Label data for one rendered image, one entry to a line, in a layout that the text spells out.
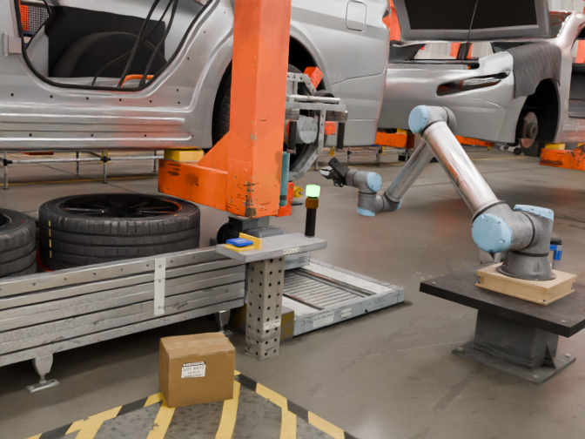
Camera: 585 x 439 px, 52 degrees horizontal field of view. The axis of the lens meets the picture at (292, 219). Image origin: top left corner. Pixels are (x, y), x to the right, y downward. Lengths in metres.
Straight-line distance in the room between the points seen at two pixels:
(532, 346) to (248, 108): 1.43
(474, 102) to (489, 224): 2.95
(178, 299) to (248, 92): 0.84
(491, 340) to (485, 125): 2.94
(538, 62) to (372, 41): 2.22
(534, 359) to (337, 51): 1.89
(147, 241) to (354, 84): 1.70
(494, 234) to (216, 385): 1.15
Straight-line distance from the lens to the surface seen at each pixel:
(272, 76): 2.40
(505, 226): 2.36
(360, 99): 3.62
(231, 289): 2.53
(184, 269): 2.36
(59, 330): 2.18
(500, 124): 5.34
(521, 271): 2.53
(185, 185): 2.73
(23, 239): 2.24
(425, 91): 5.34
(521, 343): 2.56
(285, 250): 2.25
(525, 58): 5.46
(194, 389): 2.05
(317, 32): 3.33
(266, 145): 2.40
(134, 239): 2.37
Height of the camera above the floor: 1.00
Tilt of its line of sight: 11 degrees down
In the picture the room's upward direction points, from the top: 4 degrees clockwise
